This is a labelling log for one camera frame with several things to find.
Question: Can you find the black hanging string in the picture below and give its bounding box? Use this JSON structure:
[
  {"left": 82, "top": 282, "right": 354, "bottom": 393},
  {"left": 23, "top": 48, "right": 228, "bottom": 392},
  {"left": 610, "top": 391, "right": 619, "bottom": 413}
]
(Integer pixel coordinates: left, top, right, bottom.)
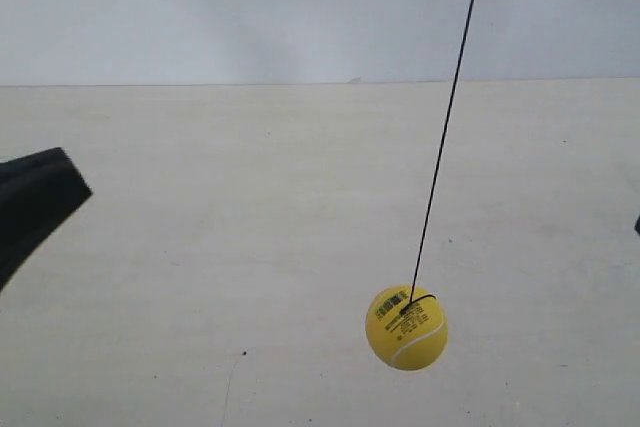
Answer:
[{"left": 398, "top": 0, "right": 487, "bottom": 317}]

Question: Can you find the yellow tennis ball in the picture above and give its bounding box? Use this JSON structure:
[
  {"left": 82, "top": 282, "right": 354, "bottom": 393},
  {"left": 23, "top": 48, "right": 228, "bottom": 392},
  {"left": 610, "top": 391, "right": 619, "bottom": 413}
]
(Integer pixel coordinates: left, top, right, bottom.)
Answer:
[{"left": 365, "top": 285, "right": 448, "bottom": 371}]

